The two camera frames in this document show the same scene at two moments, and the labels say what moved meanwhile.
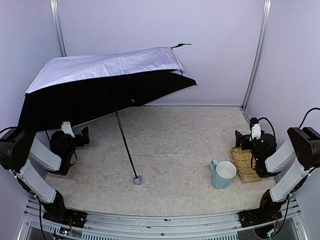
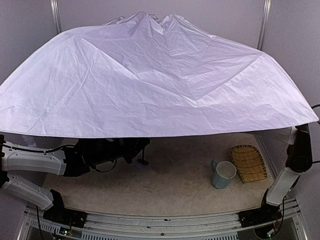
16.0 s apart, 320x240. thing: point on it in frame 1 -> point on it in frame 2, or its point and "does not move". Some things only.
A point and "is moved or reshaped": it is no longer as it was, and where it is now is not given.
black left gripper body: [78, 137] -> [135, 149]
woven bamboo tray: [242, 159] does not move
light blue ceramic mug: [222, 172] does not move
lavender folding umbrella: [69, 89] is moved or reshaped
